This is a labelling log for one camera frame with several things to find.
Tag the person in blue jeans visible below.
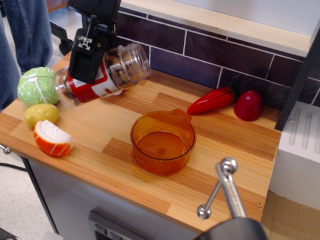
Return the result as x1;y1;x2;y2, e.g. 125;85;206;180
0;0;53;111

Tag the wooden upper shelf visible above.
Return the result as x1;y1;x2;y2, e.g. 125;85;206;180
120;0;319;57

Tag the black office chair base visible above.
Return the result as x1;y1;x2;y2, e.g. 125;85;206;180
50;21;73;56

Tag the green toy cabbage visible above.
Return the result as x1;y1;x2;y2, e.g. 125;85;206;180
17;67;60;107

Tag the orange transparent plastic pot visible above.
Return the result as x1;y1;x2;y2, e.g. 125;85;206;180
130;109;197;175

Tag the small metal side knob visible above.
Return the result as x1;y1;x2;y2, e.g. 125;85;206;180
0;145;12;155

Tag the grey oven control panel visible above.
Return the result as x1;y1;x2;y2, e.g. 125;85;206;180
88;211;145;240

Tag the dark red toy pepper half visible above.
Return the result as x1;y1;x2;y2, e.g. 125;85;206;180
234;89;263;122

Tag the red toy chili pepper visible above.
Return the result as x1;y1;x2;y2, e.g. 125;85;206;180
187;86;237;115

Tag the yellow toy potato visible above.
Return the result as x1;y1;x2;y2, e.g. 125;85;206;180
24;103;59;127

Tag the orange white salmon sushi toy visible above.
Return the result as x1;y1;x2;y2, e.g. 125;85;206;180
33;120;73;157

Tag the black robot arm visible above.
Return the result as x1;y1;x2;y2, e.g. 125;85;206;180
67;0;121;85

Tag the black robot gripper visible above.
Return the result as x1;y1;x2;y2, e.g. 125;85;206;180
68;9;118;85

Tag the clear almond jar red label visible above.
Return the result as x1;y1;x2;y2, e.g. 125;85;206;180
53;43;151;108

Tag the black floor cable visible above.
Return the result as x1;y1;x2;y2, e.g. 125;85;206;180
0;162;28;173

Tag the metal clamp screw handle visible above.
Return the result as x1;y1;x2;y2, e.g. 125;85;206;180
197;157;269;240

